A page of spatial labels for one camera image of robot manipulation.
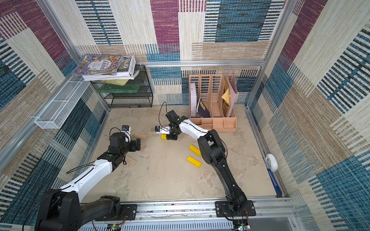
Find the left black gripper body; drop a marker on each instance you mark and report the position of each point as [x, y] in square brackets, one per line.
[133, 147]

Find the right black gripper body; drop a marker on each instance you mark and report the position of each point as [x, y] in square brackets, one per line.
[172, 133]

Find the natural wood block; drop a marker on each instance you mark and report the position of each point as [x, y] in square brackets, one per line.
[140, 136]
[130, 160]

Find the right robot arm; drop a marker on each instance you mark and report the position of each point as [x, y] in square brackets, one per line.
[213, 151]

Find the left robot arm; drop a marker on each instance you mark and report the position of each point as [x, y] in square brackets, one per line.
[61, 209]

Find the dark notebook in organizer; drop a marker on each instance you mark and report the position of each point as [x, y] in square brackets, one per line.
[202, 110]

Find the white binder in organizer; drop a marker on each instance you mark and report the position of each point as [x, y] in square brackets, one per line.
[193, 99]

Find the pink desk organizer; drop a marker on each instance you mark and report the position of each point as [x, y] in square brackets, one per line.
[210, 88]

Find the green folder on shelf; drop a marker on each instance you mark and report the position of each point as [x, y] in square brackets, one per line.
[128, 88]

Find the yellow paper in organizer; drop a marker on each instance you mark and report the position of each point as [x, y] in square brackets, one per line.
[226, 96]

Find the black and white Folio book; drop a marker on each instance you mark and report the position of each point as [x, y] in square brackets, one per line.
[126, 71]

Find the colourful picture book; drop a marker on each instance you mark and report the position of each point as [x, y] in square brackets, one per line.
[98, 65]

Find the white round device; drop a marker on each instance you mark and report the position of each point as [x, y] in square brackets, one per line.
[271, 163]

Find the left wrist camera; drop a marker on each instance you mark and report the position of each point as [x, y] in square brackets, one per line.
[127, 130]

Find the black wire shelf rack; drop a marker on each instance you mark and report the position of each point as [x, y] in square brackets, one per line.
[143, 98]

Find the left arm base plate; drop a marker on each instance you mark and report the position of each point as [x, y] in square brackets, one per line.
[127, 211]

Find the white mesh wall basket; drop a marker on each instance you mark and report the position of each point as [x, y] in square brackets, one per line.
[61, 106]

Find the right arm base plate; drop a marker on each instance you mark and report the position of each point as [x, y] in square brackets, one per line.
[225, 209]

